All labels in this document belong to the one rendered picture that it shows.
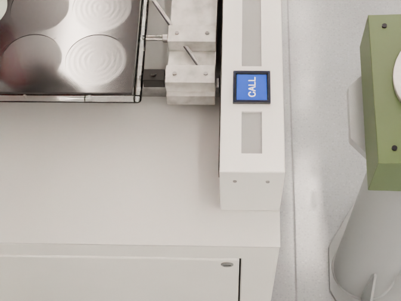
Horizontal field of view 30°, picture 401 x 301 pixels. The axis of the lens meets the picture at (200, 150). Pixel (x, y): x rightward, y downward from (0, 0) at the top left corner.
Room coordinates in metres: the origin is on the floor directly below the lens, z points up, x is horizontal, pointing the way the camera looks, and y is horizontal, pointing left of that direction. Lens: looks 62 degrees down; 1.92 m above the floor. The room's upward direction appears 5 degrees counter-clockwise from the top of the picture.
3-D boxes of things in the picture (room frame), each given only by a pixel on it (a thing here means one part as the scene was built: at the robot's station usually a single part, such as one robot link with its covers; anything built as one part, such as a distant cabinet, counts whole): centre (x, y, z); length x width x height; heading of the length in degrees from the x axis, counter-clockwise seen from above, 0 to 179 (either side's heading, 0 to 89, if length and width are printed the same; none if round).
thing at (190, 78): (0.67, 0.01, 0.89); 0.08 x 0.03 x 0.03; 84
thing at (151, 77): (0.67, 0.07, 0.90); 0.04 x 0.02 x 0.03; 84
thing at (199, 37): (0.75, 0.00, 0.89); 0.08 x 0.03 x 0.03; 84
